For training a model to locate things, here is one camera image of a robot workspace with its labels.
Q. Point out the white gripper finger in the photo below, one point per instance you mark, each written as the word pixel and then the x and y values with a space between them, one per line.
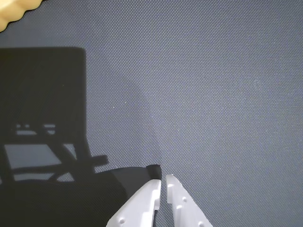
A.
pixel 183 208
pixel 139 203

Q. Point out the yellow crinkle-cut fry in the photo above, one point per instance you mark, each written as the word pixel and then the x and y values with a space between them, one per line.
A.
pixel 14 10

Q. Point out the grey textured mat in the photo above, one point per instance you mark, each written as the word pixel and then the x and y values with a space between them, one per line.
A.
pixel 201 94

